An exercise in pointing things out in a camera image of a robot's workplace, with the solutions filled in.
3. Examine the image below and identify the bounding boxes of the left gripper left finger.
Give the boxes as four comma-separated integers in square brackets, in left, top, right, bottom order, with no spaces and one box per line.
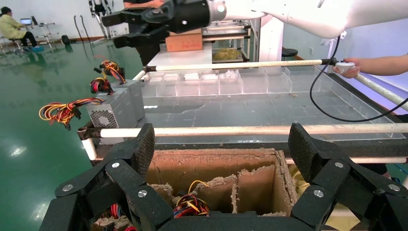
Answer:
[54,123,175,231]

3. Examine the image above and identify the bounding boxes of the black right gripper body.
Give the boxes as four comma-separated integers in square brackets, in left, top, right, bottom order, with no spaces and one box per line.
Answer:
[164,0,211,35]

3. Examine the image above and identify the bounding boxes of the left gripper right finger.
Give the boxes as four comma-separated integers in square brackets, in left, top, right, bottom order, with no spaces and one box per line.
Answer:
[288,123,408,230]

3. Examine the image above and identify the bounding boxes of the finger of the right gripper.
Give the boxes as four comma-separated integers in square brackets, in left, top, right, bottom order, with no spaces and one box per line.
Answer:
[102,3,174,28]
[113,25,171,49]

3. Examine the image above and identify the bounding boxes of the bare person forearm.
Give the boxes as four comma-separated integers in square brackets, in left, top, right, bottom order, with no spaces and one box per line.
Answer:
[358,54,408,77]

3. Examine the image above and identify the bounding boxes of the bare person hand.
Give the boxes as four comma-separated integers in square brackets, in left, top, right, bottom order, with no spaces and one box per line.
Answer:
[333,57,363,79]

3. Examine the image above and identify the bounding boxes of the standing person in dark shirt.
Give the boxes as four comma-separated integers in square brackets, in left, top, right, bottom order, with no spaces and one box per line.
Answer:
[122,0,174,66]

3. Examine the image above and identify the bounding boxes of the small brown carton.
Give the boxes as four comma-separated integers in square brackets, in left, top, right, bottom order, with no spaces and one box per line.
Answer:
[165,29,204,52]

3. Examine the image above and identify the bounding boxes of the background robot stand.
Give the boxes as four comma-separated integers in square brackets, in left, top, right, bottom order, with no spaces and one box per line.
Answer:
[89,0,111,39]

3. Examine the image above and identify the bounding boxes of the yellow cloth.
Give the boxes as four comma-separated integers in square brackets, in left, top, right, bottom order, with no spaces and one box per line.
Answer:
[288,164,361,231]

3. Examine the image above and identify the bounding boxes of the white work table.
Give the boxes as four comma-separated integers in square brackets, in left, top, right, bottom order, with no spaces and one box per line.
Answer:
[146,43,213,72]

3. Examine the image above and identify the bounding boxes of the metal shelf rack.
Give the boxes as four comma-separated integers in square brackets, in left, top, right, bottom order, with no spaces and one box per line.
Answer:
[202,20,253,63]

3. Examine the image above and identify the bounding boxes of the black curved pole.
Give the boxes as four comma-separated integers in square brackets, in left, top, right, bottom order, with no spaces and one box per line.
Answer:
[79,15,92,41]
[74,15,82,41]

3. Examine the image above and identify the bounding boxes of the yellow bundle on rack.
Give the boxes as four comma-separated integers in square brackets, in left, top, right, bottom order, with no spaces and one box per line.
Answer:
[212,48,243,62]

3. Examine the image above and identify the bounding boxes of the cardboard divider insert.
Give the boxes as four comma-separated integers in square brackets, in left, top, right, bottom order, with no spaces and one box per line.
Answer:
[148,165,288,218]

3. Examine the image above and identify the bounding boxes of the brown cardboard box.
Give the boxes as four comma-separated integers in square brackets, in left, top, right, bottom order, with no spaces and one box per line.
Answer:
[90,148,299,231]

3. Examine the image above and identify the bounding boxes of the clear acrylic divider tray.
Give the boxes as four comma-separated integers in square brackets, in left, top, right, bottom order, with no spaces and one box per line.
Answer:
[140,65,406,144]

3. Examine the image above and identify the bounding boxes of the white cabinet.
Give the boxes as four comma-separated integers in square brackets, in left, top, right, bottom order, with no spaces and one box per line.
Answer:
[258,16,288,63]

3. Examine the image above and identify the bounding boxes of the black round stool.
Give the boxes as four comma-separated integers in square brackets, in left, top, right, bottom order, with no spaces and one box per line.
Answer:
[281,48,299,61]

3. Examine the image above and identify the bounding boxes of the seated person in yellow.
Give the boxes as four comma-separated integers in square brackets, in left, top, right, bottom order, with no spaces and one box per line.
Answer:
[0,6,44,52]

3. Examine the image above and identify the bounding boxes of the short white frame pipe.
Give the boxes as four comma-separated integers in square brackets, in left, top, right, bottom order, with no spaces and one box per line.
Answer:
[354,71,408,111]
[132,69,147,82]

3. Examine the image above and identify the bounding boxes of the long white frame pipe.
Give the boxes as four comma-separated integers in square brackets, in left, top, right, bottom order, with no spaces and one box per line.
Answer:
[155,59,323,71]
[100,122,408,139]

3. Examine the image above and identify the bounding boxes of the white lower frame pipe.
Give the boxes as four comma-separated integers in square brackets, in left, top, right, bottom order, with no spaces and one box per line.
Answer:
[285,156,408,164]

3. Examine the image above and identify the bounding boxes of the thin black hanging cable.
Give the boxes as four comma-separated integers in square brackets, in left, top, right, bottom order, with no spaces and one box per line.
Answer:
[309,35,408,123]

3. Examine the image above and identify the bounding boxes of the white frame leg pipe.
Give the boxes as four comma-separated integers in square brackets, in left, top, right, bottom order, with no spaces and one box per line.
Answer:
[81,139,98,161]

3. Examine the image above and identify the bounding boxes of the power supply cables in box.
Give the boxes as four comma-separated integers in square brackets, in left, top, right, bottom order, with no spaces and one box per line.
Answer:
[173,180,211,219]

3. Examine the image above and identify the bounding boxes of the metal frame desk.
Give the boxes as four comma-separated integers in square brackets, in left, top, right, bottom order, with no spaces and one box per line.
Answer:
[30,16,60,45]

